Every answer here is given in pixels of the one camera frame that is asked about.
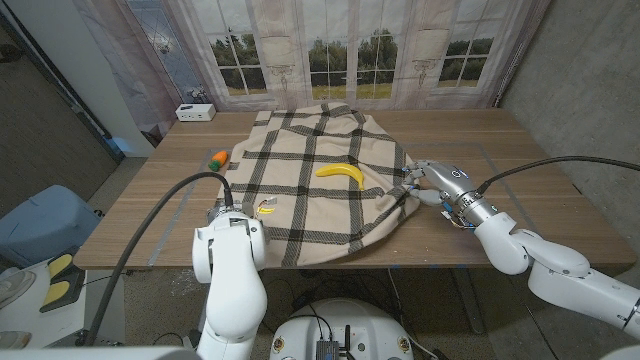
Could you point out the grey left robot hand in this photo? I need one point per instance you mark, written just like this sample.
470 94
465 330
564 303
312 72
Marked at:
232 208

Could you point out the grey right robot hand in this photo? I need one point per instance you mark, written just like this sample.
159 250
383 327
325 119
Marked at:
442 182

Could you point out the cream plaid scarf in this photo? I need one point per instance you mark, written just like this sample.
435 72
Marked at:
300 165

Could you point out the yellow toy banana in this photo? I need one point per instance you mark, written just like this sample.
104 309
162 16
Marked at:
345 170

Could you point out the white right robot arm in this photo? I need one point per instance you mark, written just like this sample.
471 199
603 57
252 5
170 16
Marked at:
560 270

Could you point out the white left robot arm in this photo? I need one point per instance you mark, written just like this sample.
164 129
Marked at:
232 280

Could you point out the orange toy carrot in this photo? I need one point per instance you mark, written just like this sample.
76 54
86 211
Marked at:
219 159

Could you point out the white power strip box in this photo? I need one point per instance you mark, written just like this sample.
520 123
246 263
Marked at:
195 112

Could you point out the grey table leg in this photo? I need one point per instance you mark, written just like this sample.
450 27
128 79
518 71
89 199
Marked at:
469 300

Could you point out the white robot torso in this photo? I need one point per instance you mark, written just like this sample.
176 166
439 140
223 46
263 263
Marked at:
345 320

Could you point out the grey box with antenna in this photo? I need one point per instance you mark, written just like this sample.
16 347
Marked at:
327 350

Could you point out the printed window backdrop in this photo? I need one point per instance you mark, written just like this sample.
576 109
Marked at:
350 30

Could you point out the black pedal with yellow pads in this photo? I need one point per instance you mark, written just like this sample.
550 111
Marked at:
62 282

